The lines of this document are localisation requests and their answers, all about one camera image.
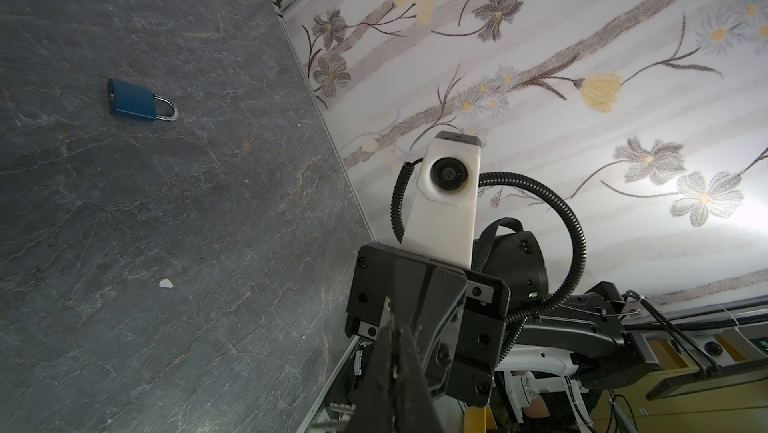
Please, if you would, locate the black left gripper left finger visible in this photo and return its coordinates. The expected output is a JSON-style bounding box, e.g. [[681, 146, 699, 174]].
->
[[350, 324, 393, 433]]

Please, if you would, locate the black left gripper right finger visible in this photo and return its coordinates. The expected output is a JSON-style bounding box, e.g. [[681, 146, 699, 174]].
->
[[394, 328, 444, 433]]

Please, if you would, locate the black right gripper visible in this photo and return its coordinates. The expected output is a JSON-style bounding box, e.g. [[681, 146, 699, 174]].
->
[[345, 243, 510, 407]]

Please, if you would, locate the blue padlock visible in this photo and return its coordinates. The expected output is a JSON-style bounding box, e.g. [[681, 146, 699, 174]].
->
[[107, 78, 180, 122]]

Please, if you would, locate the brass and silver key bunch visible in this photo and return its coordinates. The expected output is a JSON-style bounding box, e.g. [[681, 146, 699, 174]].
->
[[377, 296, 397, 340]]

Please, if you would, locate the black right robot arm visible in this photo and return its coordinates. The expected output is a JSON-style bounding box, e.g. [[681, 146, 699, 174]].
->
[[346, 154, 658, 432]]

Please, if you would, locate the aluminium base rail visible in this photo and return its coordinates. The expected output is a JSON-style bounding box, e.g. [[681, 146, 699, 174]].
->
[[295, 336, 361, 433]]

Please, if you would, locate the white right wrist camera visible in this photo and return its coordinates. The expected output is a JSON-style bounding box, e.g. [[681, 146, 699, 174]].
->
[[401, 131, 482, 269]]

